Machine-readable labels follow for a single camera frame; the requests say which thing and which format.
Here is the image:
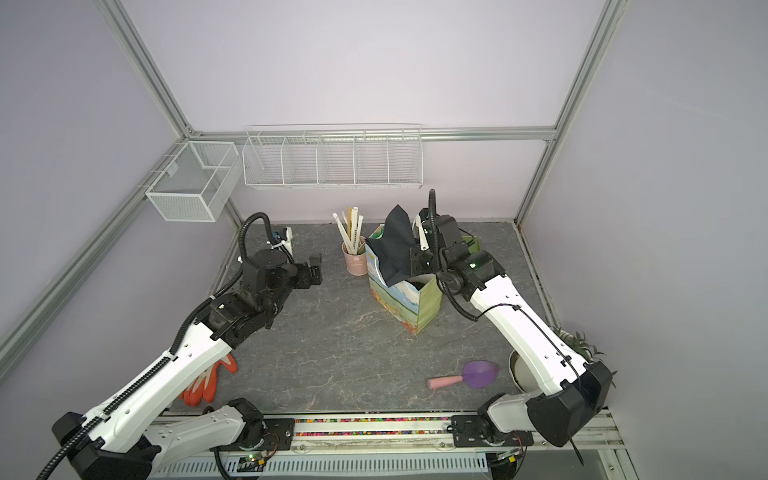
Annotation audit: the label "landscape printed paper bag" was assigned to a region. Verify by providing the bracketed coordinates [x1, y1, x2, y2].
[366, 246, 443, 335]

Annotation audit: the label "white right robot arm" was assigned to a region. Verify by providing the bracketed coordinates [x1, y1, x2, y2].
[411, 206, 614, 447]

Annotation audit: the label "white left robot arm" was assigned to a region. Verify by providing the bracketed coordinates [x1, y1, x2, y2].
[38, 247, 322, 479]

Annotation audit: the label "green paper sheet in box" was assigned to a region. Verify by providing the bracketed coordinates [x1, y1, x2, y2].
[462, 235, 480, 254]

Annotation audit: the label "pink straw holder cup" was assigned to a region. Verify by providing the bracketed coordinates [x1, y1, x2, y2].
[342, 243, 368, 276]

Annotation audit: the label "orange red scissors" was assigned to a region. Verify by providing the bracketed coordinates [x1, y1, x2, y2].
[179, 354, 238, 406]

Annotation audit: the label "potted green plant white pot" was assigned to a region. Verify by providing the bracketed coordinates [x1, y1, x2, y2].
[508, 327, 605, 393]

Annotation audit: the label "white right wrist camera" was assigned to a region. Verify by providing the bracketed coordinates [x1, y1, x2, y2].
[413, 215, 429, 251]

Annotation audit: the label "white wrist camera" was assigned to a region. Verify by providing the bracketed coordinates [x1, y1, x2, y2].
[269, 227, 294, 263]
[413, 215, 429, 251]

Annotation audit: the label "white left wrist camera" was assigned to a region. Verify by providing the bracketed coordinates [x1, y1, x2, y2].
[269, 227, 294, 263]

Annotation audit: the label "white mesh wall basket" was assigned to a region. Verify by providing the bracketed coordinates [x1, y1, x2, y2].
[145, 141, 243, 223]

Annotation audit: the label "purple scoop with pink handle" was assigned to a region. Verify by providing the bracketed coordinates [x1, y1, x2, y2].
[427, 360, 499, 390]

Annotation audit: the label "white wire wall shelf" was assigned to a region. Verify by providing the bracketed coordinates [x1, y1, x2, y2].
[241, 123, 424, 189]

